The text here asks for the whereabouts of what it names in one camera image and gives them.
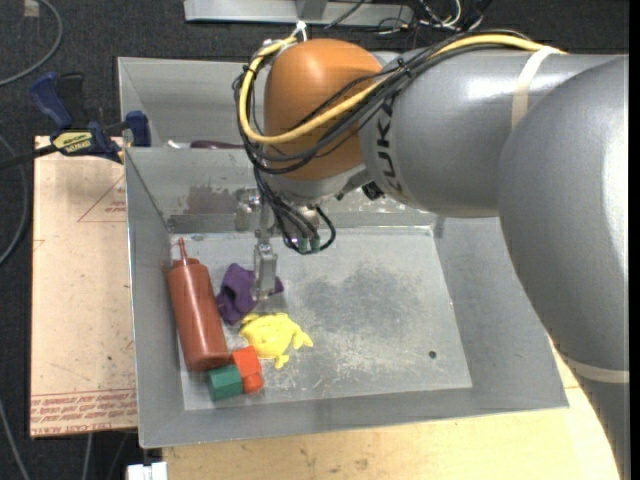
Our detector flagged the pale grey metal gripper finger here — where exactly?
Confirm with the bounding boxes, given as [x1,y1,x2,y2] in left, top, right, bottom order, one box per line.
[253,243,279,303]

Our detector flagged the purple cloth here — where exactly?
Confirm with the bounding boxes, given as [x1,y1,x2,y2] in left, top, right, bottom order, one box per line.
[214,262,285,326]

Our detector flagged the yellow toy turtle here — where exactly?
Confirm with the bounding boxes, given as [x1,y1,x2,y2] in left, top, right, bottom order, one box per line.
[238,311,315,370]

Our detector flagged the red-brown squeeze bottle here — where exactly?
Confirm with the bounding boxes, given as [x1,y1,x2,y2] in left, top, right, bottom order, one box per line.
[160,236,233,374]

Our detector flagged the orange cube block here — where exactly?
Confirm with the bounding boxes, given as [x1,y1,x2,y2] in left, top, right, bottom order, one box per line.
[230,345,263,377]

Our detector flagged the grey metal bin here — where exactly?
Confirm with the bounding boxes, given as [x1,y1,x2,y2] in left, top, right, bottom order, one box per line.
[118,56,570,450]

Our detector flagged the green cube block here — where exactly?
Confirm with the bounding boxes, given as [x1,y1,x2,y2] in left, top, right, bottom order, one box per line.
[205,364,245,402]

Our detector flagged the brown cardboard board red print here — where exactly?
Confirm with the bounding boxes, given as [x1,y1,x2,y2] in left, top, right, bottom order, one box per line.
[29,135,139,439]

